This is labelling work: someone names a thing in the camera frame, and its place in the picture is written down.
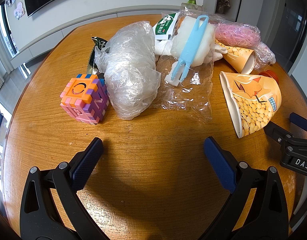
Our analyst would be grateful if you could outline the orange screw lid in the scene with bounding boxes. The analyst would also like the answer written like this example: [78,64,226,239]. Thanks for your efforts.
[259,70,279,84]

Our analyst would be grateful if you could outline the near orange corn paper cup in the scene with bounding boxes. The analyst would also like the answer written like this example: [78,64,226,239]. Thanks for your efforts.
[220,72,282,138]

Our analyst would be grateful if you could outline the orange corn paper cup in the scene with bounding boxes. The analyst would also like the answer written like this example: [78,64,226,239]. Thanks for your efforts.
[215,40,256,74]
[220,72,282,138]

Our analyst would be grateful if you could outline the small crumpled clear bag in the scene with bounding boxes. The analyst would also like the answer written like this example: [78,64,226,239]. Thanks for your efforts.
[251,42,276,69]

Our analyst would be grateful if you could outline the far orange corn paper cup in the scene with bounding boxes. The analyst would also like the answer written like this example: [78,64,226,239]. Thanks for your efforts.
[215,40,256,74]

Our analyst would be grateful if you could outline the pink rubber band bag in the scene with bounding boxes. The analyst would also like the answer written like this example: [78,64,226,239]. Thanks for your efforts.
[215,23,261,48]

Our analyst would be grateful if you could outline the colourful foam puzzle cube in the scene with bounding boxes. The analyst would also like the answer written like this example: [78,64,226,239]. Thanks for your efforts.
[60,74,109,125]

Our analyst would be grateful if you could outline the dried flower pot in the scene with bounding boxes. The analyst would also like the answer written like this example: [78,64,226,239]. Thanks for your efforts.
[216,0,231,14]

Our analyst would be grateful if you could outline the white cloth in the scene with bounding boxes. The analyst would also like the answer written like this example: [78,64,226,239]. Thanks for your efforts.
[155,40,228,64]

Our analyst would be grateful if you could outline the green white milk carton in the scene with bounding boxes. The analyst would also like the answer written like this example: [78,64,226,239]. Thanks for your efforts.
[153,12,179,40]

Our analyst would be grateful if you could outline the crumpled clear plastic bag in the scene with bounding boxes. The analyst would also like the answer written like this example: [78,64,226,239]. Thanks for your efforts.
[100,21,161,120]

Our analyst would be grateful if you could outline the dark green snack wrapper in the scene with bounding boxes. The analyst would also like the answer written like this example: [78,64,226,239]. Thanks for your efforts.
[87,36,107,75]

